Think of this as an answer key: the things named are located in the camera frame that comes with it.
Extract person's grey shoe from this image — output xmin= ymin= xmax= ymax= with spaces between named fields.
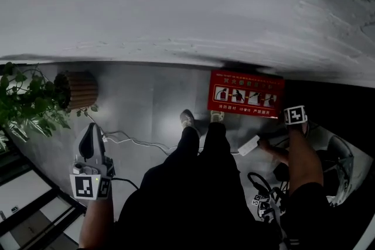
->
xmin=179 ymin=109 xmax=196 ymax=129
xmin=210 ymin=109 xmax=226 ymax=124

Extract person's right forearm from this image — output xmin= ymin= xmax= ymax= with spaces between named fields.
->
xmin=288 ymin=124 xmax=325 ymax=196

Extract white cable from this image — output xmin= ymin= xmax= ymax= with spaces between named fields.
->
xmin=87 ymin=114 xmax=206 ymax=156

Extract grey spare hand-held device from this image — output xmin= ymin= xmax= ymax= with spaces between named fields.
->
xmin=251 ymin=194 xmax=287 ymax=224

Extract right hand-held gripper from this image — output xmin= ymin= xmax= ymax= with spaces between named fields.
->
xmin=282 ymin=105 xmax=309 ymax=126

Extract black looped cable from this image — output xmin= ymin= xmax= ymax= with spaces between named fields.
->
xmin=247 ymin=172 xmax=290 ymax=206

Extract person's left forearm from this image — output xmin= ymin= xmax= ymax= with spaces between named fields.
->
xmin=78 ymin=198 xmax=115 ymax=250

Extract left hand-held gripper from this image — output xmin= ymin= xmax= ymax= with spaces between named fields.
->
xmin=69 ymin=122 xmax=115 ymax=201

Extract green leafy plant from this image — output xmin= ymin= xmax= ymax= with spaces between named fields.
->
xmin=0 ymin=62 xmax=99 ymax=153

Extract black framed glass partition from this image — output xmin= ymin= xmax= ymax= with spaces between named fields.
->
xmin=0 ymin=131 xmax=87 ymax=250

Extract brown ribbed plant pot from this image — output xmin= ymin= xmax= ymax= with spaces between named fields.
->
xmin=54 ymin=70 xmax=99 ymax=111

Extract person's black trousers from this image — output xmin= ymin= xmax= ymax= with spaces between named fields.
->
xmin=113 ymin=122 xmax=260 ymax=250

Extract white power adapter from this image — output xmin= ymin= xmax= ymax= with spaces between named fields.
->
xmin=237 ymin=135 xmax=261 ymax=157

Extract grey curved plastic cover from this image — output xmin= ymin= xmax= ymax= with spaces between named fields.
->
xmin=324 ymin=135 xmax=356 ymax=207

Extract person's black shirt sleeve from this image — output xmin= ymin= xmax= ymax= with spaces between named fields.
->
xmin=282 ymin=182 xmax=338 ymax=246

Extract person's right grey shoe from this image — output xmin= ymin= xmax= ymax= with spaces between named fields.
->
xmin=210 ymin=109 xmax=226 ymax=124

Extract red fire extinguisher box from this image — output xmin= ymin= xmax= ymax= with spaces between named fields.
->
xmin=207 ymin=69 xmax=286 ymax=119

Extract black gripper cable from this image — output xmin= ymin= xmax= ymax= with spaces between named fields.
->
xmin=112 ymin=177 xmax=139 ymax=190

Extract person's left grey shoe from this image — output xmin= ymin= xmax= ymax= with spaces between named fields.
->
xmin=179 ymin=109 xmax=196 ymax=129

